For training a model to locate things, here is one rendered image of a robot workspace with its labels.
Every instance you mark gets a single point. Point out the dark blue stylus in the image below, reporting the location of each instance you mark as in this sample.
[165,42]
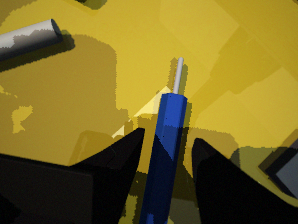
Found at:
[164,155]

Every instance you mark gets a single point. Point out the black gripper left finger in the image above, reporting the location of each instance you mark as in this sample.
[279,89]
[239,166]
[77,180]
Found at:
[92,191]

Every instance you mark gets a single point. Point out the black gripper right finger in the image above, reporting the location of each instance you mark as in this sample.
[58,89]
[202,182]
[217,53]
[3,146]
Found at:
[226,195]

